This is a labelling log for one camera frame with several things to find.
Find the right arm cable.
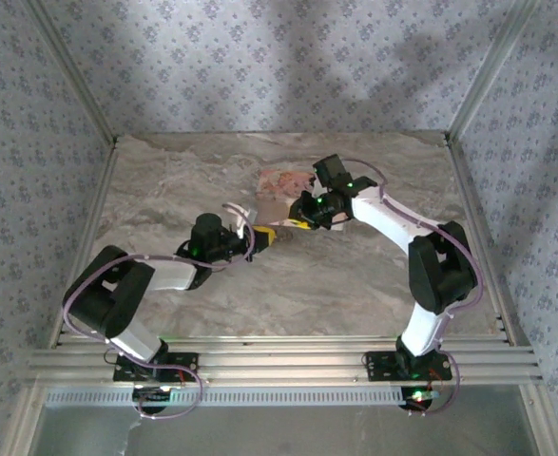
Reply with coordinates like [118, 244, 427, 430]
[342, 158, 485, 418]

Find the aluminium mounting rail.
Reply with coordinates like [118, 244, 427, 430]
[24, 334, 545, 386]

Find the slotted grey cable duct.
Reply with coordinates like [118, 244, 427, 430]
[45, 388, 403, 409]

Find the aluminium frame post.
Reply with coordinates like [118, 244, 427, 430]
[447, 0, 542, 143]
[24, 0, 121, 146]

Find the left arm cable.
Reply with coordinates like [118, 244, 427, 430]
[62, 202, 256, 420]

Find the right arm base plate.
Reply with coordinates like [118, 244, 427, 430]
[363, 351, 453, 383]

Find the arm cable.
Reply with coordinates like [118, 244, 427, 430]
[62, 202, 256, 420]
[342, 158, 485, 418]

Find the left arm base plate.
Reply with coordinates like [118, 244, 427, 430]
[112, 351, 200, 384]

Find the pink floral pouch bag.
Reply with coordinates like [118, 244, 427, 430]
[254, 168, 346, 234]

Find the aluminium side rail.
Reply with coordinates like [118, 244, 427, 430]
[48, 141, 121, 349]
[444, 136, 518, 344]

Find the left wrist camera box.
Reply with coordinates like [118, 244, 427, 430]
[222, 201, 256, 238]

